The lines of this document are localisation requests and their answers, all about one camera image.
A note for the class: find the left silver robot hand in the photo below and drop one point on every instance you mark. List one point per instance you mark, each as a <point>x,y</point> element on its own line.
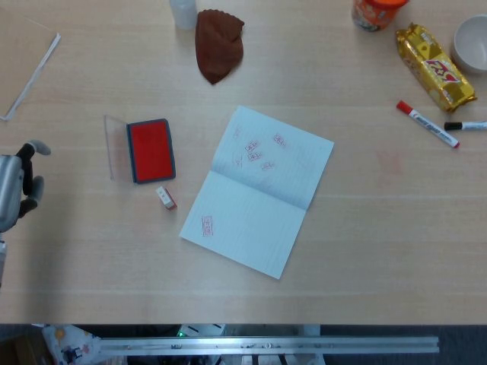
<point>9,190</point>

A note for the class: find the small red white stamp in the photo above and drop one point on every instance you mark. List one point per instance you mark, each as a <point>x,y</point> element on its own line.
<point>166,197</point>

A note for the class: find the red ink stamp pad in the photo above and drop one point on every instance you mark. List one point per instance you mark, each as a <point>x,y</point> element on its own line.
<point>151,152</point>

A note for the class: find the open lined notebook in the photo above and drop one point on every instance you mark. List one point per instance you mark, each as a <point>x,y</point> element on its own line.
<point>251,213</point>

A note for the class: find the printed white bag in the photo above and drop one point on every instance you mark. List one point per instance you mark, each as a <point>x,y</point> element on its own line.
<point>70,344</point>

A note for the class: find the device with green light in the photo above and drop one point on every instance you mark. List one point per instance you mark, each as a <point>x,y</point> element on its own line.
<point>199,330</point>

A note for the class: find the white squeeze bottle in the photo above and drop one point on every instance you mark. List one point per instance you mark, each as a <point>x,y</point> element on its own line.
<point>183,13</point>

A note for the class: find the brown cloth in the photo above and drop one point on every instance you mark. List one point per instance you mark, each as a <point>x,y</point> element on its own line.
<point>217,45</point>

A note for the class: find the orange instant noodle cup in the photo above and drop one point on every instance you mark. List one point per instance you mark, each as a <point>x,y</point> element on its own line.
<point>374,13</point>

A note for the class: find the red cap whiteboard marker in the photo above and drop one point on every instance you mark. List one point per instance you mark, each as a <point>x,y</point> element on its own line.
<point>428,124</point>

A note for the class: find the gold snack packet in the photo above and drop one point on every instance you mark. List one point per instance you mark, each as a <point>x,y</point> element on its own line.
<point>433,68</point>

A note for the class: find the black cap whiteboard marker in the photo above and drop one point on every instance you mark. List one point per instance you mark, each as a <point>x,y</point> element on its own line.
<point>466,125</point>

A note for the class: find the beige bowl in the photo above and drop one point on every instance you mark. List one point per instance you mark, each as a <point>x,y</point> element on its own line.
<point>473,42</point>

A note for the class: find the aluminium rail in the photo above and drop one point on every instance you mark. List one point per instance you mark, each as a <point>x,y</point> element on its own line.
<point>266,345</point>

